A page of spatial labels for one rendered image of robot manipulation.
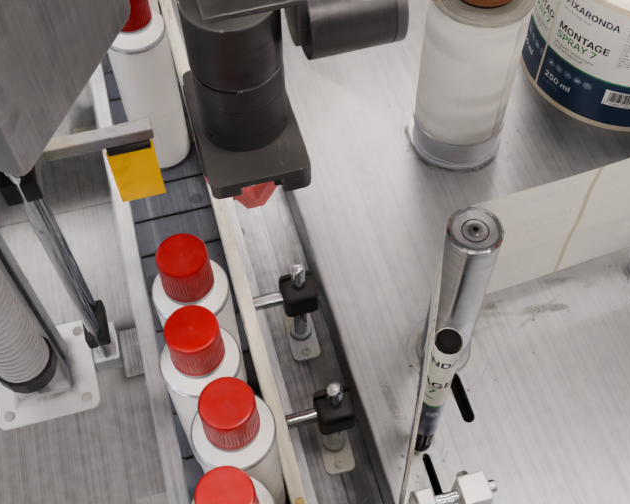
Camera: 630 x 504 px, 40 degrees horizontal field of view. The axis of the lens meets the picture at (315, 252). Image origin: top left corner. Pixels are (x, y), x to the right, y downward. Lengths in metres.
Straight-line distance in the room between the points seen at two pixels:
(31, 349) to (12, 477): 0.31
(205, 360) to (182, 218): 0.30
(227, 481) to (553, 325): 0.38
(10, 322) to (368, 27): 0.25
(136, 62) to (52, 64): 0.40
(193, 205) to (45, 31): 0.51
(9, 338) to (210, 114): 0.18
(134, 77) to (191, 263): 0.25
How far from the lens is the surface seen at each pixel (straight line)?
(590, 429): 0.74
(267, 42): 0.50
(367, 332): 0.74
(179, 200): 0.82
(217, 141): 0.56
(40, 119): 0.34
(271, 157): 0.55
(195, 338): 0.52
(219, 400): 0.50
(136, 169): 0.57
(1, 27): 0.30
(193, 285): 0.55
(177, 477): 0.62
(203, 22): 0.49
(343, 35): 0.51
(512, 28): 0.72
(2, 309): 0.46
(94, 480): 0.77
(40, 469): 0.79
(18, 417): 0.81
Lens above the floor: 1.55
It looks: 59 degrees down
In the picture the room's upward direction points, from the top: 1 degrees counter-clockwise
